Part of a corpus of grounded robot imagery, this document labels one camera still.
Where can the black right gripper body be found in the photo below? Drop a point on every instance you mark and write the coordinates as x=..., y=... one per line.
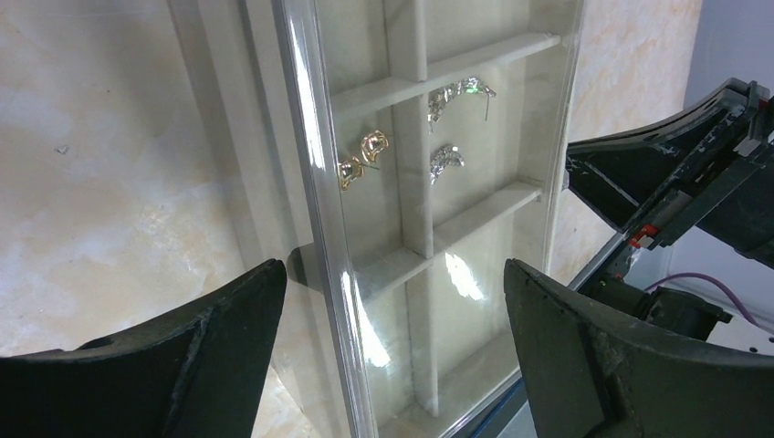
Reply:
x=709, y=167

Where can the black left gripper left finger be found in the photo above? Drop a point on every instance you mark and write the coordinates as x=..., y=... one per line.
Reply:
x=198, y=370

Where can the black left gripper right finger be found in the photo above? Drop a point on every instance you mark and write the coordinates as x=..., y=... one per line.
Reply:
x=593, y=371

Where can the silver hoop earring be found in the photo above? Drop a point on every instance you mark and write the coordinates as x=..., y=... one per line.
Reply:
x=444, y=157

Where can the beige compartment jewelry tray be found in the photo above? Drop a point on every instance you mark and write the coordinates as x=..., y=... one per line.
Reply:
x=425, y=263

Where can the silver crystal bar earring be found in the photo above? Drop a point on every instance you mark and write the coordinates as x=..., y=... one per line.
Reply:
x=439, y=99

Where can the small gold earring piece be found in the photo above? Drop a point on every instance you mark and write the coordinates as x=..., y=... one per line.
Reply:
x=372, y=145

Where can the clear acrylic box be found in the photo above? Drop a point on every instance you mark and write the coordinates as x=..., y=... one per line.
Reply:
x=260, y=84

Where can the small gold stud earring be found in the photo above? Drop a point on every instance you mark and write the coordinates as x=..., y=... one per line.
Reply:
x=349, y=170

